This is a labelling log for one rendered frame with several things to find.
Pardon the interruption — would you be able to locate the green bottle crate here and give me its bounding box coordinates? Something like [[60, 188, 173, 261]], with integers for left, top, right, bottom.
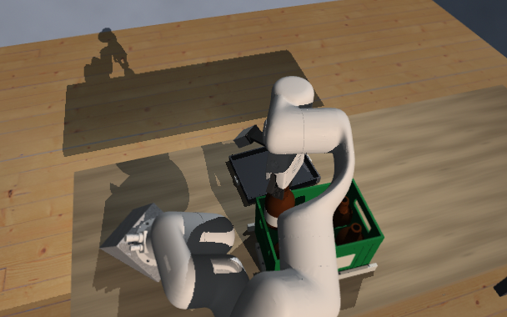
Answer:
[[254, 179, 384, 272]]

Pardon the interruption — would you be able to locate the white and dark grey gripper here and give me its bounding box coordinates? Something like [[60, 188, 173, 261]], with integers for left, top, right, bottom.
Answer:
[[265, 152, 304, 200]]

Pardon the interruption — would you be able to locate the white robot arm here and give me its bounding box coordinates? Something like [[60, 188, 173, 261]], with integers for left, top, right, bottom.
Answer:
[[124, 76, 354, 317]]

